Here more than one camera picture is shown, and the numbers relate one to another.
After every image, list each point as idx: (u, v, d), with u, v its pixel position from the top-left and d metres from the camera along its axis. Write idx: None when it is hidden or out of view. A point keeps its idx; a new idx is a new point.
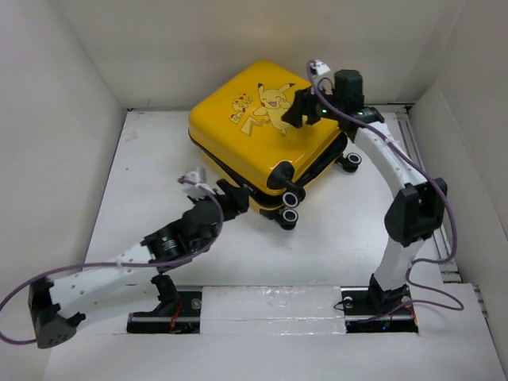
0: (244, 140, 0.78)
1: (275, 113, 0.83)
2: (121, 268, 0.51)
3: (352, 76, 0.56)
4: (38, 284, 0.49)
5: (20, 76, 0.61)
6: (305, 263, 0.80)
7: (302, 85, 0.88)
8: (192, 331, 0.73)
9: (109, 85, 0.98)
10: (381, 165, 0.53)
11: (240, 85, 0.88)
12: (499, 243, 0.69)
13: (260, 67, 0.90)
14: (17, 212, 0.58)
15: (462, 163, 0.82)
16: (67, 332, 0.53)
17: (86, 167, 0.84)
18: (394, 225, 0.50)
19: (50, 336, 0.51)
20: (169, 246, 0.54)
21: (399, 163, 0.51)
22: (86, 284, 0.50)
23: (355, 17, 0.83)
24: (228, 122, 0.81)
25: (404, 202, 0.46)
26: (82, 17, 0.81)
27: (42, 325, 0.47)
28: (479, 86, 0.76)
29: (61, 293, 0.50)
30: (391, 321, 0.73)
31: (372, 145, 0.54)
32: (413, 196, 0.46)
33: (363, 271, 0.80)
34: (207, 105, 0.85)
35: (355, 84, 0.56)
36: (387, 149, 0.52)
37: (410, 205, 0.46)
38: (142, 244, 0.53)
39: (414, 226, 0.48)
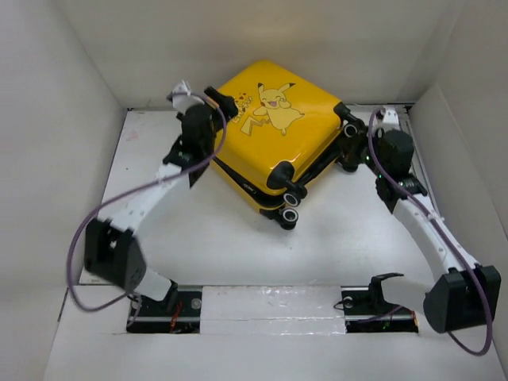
0: (244, 140, 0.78)
1: (275, 113, 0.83)
2: (163, 184, 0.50)
3: (402, 142, 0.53)
4: (94, 229, 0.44)
5: (20, 75, 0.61)
6: (305, 264, 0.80)
7: (302, 85, 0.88)
8: (192, 331, 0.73)
9: (109, 85, 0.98)
10: (421, 240, 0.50)
11: (239, 84, 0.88)
12: (498, 244, 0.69)
13: (260, 67, 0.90)
14: (17, 211, 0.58)
15: (462, 164, 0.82)
16: (142, 268, 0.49)
17: (86, 166, 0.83)
18: (434, 313, 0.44)
19: (130, 275, 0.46)
20: (186, 158, 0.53)
21: (444, 242, 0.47)
22: (143, 205, 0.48)
23: (355, 17, 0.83)
24: (228, 121, 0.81)
25: (447, 289, 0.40)
26: (82, 17, 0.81)
27: (127, 248, 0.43)
28: (479, 86, 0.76)
29: (122, 221, 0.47)
30: (391, 320, 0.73)
31: (413, 218, 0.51)
32: (458, 286, 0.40)
33: (363, 271, 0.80)
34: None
35: (403, 155, 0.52)
36: (430, 226, 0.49)
37: (454, 296, 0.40)
38: (164, 163, 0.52)
39: (459, 320, 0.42)
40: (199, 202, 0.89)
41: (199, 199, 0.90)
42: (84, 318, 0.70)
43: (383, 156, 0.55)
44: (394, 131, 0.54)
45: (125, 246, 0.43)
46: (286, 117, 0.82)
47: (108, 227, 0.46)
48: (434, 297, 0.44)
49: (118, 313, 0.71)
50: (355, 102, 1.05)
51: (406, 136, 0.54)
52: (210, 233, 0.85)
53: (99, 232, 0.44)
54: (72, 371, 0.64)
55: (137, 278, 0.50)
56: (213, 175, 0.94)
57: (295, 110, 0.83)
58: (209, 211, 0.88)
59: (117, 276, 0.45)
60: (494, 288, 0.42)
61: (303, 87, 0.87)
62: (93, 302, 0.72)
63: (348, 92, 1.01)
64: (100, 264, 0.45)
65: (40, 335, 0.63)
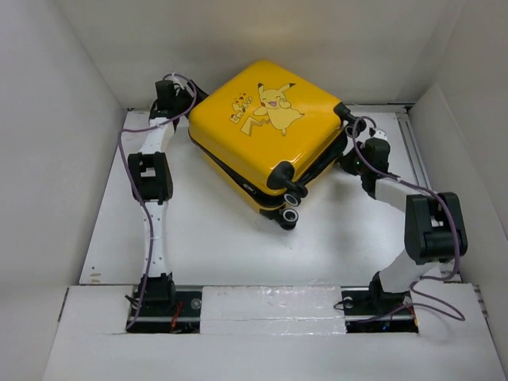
0: (244, 140, 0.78)
1: (275, 113, 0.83)
2: (160, 127, 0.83)
3: (379, 145, 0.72)
4: (132, 161, 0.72)
5: (20, 75, 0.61)
6: (305, 264, 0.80)
7: (302, 85, 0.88)
8: (192, 331, 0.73)
9: (110, 85, 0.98)
10: (396, 201, 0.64)
11: (239, 85, 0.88)
12: (499, 244, 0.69)
13: (261, 67, 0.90)
14: (17, 211, 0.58)
15: (462, 163, 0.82)
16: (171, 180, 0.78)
17: (86, 166, 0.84)
18: (413, 242, 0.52)
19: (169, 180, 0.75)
20: (163, 111, 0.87)
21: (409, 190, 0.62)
22: (157, 140, 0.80)
23: (355, 18, 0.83)
24: (228, 122, 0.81)
25: (410, 202, 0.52)
26: (83, 18, 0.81)
27: (163, 158, 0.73)
28: (479, 86, 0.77)
29: (149, 149, 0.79)
30: (391, 321, 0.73)
31: (387, 185, 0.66)
32: (420, 199, 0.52)
33: (363, 271, 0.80)
34: (207, 105, 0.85)
35: (381, 153, 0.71)
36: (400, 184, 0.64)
37: (418, 207, 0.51)
38: (152, 117, 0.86)
39: (431, 234, 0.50)
40: (198, 202, 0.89)
41: (199, 199, 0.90)
42: (84, 318, 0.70)
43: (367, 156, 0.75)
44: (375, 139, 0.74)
45: (160, 157, 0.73)
46: (286, 116, 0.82)
47: (142, 157, 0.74)
48: (409, 226, 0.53)
49: (118, 313, 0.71)
50: (355, 102, 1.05)
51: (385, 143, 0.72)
52: (210, 233, 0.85)
53: (138, 158, 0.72)
54: (72, 371, 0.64)
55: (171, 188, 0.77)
56: (213, 175, 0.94)
57: (295, 109, 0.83)
58: (209, 211, 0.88)
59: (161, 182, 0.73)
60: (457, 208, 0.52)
61: (304, 88, 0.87)
62: (92, 302, 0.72)
63: (348, 92, 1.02)
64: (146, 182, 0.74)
65: (40, 335, 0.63)
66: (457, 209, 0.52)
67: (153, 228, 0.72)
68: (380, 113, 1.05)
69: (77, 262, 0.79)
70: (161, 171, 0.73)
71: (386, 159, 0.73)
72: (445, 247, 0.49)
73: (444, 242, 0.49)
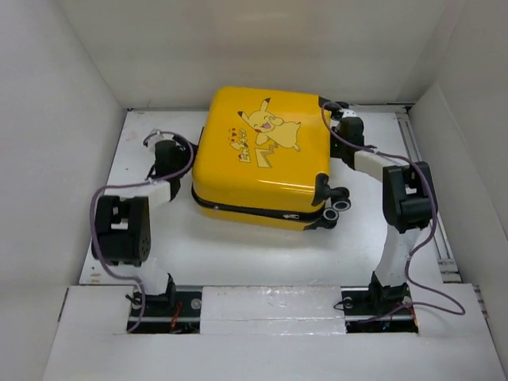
0: (269, 175, 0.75)
1: (275, 134, 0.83)
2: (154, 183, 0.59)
3: (353, 121, 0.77)
4: (105, 202, 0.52)
5: (20, 75, 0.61)
6: (305, 264, 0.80)
7: (276, 95, 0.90)
8: (192, 331, 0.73)
9: (109, 85, 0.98)
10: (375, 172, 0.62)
11: (221, 119, 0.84)
12: (499, 244, 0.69)
13: (228, 96, 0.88)
14: (18, 210, 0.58)
15: (462, 163, 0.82)
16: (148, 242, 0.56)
17: (86, 166, 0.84)
18: (390, 210, 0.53)
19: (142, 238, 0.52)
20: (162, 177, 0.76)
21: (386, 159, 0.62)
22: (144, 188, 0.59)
23: (354, 18, 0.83)
24: (240, 163, 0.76)
25: (387, 172, 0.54)
26: (83, 18, 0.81)
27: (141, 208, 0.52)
28: (479, 86, 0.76)
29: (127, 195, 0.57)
30: (391, 321, 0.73)
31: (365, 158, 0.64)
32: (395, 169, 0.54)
33: (363, 271, 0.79)
34: (205, 158, 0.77)
35: (355, 125, 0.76)
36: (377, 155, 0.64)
37: (394, 176, 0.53)
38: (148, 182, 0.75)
39: (406, 201, 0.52)
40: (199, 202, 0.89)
41: None
42: (85, 318, 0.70)
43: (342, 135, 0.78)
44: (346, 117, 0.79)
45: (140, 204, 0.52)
46: (287, 131, 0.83)
47: (118, 203, 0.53)
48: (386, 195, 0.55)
49: (119, 313, 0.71)
50: (355, 102, 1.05)
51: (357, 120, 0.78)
52: (210, 233, 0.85)
53: (111, 201, 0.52)
54: (73, 371, 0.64)
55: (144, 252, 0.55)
56: None
57: (289, 121, 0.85)
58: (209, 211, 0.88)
59: (132, 235, 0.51)
60: (429, 177, 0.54)
61: (280, 98, 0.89)
62: (92, 302, 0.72)
63: (348, 92, 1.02)
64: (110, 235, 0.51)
65: (40, 335, 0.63)
66: (429, 178, 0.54)
67: (143, 278, 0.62)
68: (380, 113, 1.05)
69: (77, 262, 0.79)
70: (137, 222, 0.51)
71: (360, 133, 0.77)
72: (421, 212, 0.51)
73: (419, 207, 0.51)
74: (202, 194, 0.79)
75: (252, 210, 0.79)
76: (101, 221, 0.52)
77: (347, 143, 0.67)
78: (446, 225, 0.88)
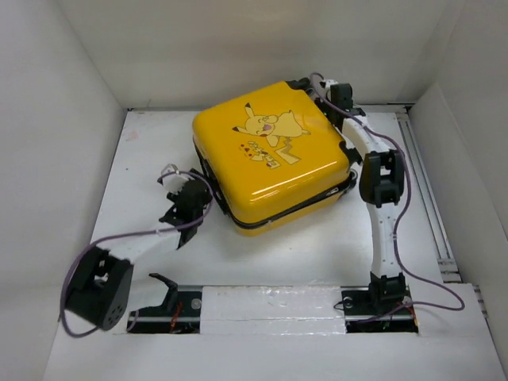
0: (305, 167, 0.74)
1: (279, 131, 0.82)
2: (159, 232, 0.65)
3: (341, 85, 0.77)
4: (92, 255, 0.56)
5: (20, 75, 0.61)
6: (305, 264, 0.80)
7: (254, 97, 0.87)
8: (192, 331, 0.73)
9: (109, 85, 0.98)
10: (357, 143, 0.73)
11: (220, 140, 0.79)
12: (499, 244, 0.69)
13: (212, 120, 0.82)
14: (18, 210, 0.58)
15: (462, 163, 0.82)
16: (121, 309, 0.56)
17: (86, 166, 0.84)
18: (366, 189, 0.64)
19: (113, 306, 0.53)
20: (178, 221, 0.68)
21: (368, 136, 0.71)
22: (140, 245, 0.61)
23: (354, 18, 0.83)
24: (274, 171, 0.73)
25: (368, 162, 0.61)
26: (83, 18, 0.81)
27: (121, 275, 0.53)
28: (479, 86, 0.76)
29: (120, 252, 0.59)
30: (391, 321, 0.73)
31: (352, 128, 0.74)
32: (375, 159, 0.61)
33: (363, 271, 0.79)
34: (235, 182, 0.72)
35: (345, 91, 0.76)
36: (363, 131, 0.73)
37: (373, 166, 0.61)
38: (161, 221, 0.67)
39: (379, 186, 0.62)
40: None
41: None
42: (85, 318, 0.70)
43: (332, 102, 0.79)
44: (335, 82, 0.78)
45: (121, 270, 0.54)
46: (288, 121, 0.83)
47: (105, 257, 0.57)
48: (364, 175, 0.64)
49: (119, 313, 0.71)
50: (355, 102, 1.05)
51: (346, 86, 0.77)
52: (210, 232, 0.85)
53: (99, 254, 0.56)
54: (73, 371, 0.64)
55: (110, 322, 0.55)
56: None
57: (283, 114, 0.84)
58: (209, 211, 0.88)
59: (102, 300, 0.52)
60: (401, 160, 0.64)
61: (263, 96, 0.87)
62: None
63: None
64: (85, 293, 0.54)
65: (40, 335, 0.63)
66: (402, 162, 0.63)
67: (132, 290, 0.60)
68: (380, 113, 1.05)
69: None
70: (112, 286, 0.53)
71: (350, 96, 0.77)
72: (390, 191, 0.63)
73: (388, 190, 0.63)
74: (244, 218, 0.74)
75: (298, 205, 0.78)
76: (82, 270, 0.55)
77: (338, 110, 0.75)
78: (446, 225, 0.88)
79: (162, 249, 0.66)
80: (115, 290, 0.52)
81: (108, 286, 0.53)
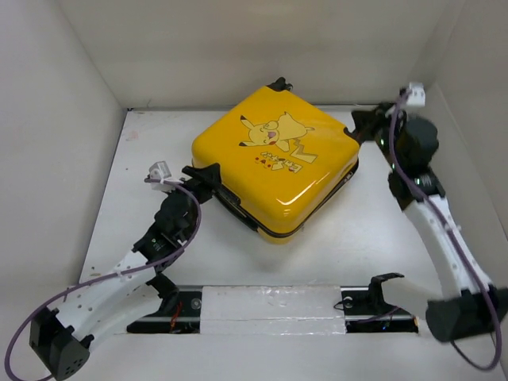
0: (320, 163, 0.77)
1: (282, 136, 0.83)
2: (120, 278, 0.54)
3: (425, 137, 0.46)
4: (42, 316, 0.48)
5: (21, 75, 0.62)
6: (305, 265, 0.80)
7: (244, 107, 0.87)
8: (192, 331, 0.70)
9: (109, 85, 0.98)
10: (430, 245, 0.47)
11: (231, 159, 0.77)
12: (499, 244, 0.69)
13: (214, 141, 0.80)
14: (17, 210, 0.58)
15: (462, 164, 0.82)
16: (82, 360, 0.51)
17: (86, 166, 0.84)
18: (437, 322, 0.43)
19: (67, 366, 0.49)
20: (158, 247, 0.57)
21: (458, 259, 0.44)
22: (93, 301, 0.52)
23: (354, 18, 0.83)
24: (298, 176, 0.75)
25: (459, 313, 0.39)
26: (83, 19, 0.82)
27: (64, 347, 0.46)
28: (479, 86, 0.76)
29: (69, 313, 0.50)
30: (393, 321, 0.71)
31: (427, 223, 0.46)
32: (470, 309, 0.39)
33: (363, 271, 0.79)
34: (265, 195, 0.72)
35: (427, 150, 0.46)
36: (445, 237, 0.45)
37: (465, 317, 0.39)
38: (134, 250, 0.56)
39: (460, 333, 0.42)
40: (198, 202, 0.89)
41: None
42: None
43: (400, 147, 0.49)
44: (417, 119, 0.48)
45: (63, 344, 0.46)
46: (287, 123, 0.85)
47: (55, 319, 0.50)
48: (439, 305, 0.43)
49: None
50: (355, 102, 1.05)
51: (431, 126, 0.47)
52: (210, 233, 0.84)
53: (47, 316, 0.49)
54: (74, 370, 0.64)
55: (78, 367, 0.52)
56: None
57: (282, 120, 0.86)
58: (209, 211, 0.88)
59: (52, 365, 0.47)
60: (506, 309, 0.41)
61: (255, 105, 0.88)
62: None
63: (348, 92, 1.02)
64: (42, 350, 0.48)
65: None
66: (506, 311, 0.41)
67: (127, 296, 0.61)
68: None
69: (77, 262, 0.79)
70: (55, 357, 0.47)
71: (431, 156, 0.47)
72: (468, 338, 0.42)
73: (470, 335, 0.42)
74: (279, 229, 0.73)
75: (324, 201, 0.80)
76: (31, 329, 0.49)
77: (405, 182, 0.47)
78: None
79: (132, 289, 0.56)
80: (58, 362, 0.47)
81: (54, 355, 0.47)
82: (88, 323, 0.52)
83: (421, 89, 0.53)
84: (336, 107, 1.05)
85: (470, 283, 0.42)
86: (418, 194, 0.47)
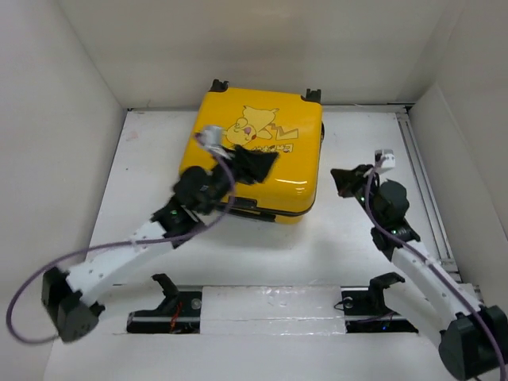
0: (304, 136, 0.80)
1: (257, 126, 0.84)
2: (135, 247, 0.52)
3: (397, 197, 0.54)
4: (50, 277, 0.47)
5: (21, 75, 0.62)
6: (305, 266, 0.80)
7: (209, 118, 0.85)
8: (192, 331, 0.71)
9: (109, 85, 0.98)
10: (423, 288, 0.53)
11: None
12: (499, 244, 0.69)
13: (199, 162, 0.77)
14: (18, 210, 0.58)
15: (463, 163, 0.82)
16: (90, 324, 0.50)
17: (86, 166, 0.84)
18: (454, 361, 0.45)
19: (71, 329, 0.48)
20: (176, 220, 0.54)
21: (445, 286, 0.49)
22: (105, 267, 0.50)
23: (354, 19, 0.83)
24: (294, 153, 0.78)
25: (458, 333, 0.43)
26: (83, 18, 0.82)
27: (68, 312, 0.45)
28: (479, 86, 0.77)
29: (79, 277, 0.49)
30: (391, 321, 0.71)
31: (410, 263, 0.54)
32: (468, 328, 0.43)
33: (363, 271, 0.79)
34: (278, 185, 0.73)
35: (400, 208, 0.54)
36: (429, 271, 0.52)
37: (467, 338, 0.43)
38: (152, 221, 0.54)
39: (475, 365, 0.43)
40: None
41: None
42: None
43: (378, 203, 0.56)
44: (391, 182, 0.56)
45: (75, 303, 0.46)
46: (254, 114, 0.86)
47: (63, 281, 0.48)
48: (449, 342, 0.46)
49: None
50: (354, 102, 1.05)
51: (400, 186, 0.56)
52: (210, 233, 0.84)
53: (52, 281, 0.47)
54: (74, 371, 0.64)
55: (75, 335, 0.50)
56: None
57: (252, 116, 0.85)
58: (209, 211, 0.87)
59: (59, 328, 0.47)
60: (502, 327, 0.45)
61: (221, 110, 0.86)
62: None
63: (349, 93, 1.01)
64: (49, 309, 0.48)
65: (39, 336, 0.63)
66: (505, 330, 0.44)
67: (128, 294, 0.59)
68: (380, 113, 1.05)
69: (77, 262, 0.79)
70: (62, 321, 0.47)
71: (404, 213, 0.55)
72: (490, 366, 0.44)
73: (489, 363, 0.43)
74: (300, 207, 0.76)
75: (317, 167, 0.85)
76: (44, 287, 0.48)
77: (389, 236, 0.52)
78: (446, 225, 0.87)
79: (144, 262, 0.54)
80: (67, 326, 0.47)
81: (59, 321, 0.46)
82: (95, 291, 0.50)
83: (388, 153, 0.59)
84: (336, 107, 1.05)
85: (463, 306, 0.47)
86: (398, 241, 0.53)
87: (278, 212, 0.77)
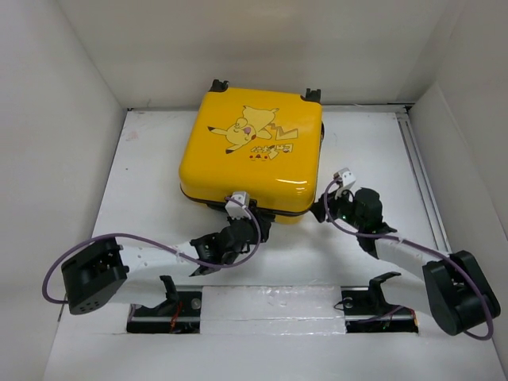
0: (304, 136, 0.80)
1: (257, 126, 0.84)
2: (178, 255, 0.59)
3: (371, 202, 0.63)
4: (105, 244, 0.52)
5: (21, 76, 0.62)
6: (305, 266, 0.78)
7: (208, 118, 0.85)
8: (192, 331, 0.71)
9: (109, 85, 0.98)
10: (406, 266, 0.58)
11: (223, 171, 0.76)
12: (498, 244, 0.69)
13: (200, 162, 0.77)
14: (17, 209, 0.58)
15: (463, 163, 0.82)
16: (98, 302, 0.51)
17: (87, 167, 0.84)
18: (443, 314, 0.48)
19: (92, 298, 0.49)
20: (206, 255, 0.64)
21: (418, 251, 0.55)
22: (150, 259, 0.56)
23: (354, 19, 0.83)
24: (294, 153, 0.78)
25: (432, 275, 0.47)
26: (83, 19, 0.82)
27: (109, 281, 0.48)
28: (479, 86, 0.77)
29: (128, 257, 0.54)
30: (392, 321, 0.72)
31: (389, 247, 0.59)
32: (440, 269, 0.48)
33: (362, 272, 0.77)
34: (278, 186, 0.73)
35: (375, 210, 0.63)
36: (404, 245, 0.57)
37: (441, 278, 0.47)
38: (190, 243, 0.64)
39: (461, 307, 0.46)
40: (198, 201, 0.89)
41: None
42: (86, 317, 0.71)
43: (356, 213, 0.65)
44: (366, 190, 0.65)
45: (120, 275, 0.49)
46: (254, 114, 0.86)
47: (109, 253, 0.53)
48: (433, 299, 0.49)
49: (118, 310, 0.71)
50: (354, 102, 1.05)
51: (374, 193, 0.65)
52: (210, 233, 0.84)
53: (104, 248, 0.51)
54: (74, 369, 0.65)
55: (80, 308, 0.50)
56: None
57: (252, 117, 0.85)
58: (209, 211, 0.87)
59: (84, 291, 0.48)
60: (472, 268, 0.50)
61: (221, 110, 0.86)
62: None
63: (348, 93, 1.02)
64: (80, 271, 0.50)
65: (39, 336, 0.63)
66: (475, 270, 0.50)
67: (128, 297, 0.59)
68: (380, 113, 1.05)
69: None
70: (93, 286, 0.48)
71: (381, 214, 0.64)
72: (475, 308, 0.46)
73: (472, 304, 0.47)
74: (299, 207, 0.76)
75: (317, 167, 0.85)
76: (86, 250, 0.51)
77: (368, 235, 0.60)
78: (446, 225, 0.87)
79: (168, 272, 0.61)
80: (94, 290, 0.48)
81: (91, 286, 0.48)
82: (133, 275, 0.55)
83: (344, 170, 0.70)
84: (336, 107, 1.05)
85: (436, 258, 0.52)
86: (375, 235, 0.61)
87: (278, 211, 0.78)
